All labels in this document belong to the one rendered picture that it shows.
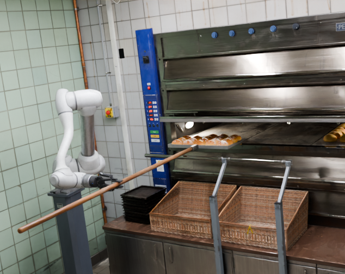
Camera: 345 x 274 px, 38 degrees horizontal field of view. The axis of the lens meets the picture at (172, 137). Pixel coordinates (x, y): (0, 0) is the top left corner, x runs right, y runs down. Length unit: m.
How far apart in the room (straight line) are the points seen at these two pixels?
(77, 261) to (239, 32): 2.13
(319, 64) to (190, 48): 1.06
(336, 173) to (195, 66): 1.36
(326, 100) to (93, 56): 2.15
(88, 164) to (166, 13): 1.36
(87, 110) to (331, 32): 1.74
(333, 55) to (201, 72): 1.04
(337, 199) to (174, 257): 1.28
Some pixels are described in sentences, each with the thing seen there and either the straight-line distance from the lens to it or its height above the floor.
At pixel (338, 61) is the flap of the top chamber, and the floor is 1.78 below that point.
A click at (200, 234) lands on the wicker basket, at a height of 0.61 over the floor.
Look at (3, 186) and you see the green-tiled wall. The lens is 4.22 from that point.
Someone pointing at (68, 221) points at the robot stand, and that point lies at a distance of 3.96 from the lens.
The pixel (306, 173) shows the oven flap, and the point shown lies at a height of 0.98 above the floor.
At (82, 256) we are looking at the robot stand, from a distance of 4.09.
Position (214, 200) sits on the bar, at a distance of 3.53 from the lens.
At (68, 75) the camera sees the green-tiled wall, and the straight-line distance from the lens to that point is 4.67.
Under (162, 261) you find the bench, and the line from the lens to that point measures 4.07.
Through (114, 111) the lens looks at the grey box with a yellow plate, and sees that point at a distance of 4.57.
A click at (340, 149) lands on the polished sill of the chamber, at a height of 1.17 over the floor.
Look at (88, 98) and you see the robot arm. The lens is 3.55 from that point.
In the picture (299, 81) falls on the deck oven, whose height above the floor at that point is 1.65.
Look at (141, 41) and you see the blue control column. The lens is 4.31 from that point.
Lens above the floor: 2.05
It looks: 11 degrees down
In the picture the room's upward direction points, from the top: 6 degrees counter-clockwise
